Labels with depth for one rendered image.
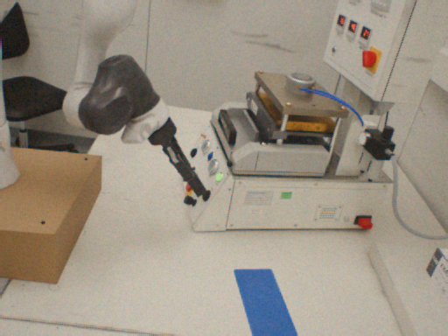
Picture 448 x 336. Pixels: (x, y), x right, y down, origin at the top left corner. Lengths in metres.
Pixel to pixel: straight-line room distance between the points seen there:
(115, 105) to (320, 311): 0.64
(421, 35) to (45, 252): 0.96
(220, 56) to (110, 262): 1.88
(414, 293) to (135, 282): 0.65
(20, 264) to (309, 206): 0.73
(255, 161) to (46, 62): 2.06
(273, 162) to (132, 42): 1.81
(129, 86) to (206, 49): 1.78
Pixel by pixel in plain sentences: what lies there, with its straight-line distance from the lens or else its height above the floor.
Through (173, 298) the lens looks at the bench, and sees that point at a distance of 1.00.
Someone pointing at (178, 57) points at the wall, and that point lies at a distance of 2.75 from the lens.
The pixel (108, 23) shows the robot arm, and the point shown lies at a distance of 0.97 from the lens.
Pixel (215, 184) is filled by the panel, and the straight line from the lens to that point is 1.16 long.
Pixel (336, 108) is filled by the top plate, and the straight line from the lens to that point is 1.16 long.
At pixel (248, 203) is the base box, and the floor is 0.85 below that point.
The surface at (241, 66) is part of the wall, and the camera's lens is 2.75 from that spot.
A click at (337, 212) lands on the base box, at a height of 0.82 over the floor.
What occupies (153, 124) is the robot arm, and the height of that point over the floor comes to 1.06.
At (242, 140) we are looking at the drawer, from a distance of 1.19.
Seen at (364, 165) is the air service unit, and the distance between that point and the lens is 1.16.
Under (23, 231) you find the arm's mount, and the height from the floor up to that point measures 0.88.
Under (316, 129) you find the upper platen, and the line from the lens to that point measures 1.18.
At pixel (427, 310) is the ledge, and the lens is 1.13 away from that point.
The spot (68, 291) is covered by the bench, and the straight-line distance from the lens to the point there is 1.02.
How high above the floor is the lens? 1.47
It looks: 29 degrees down
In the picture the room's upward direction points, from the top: 10 degrees clockwise
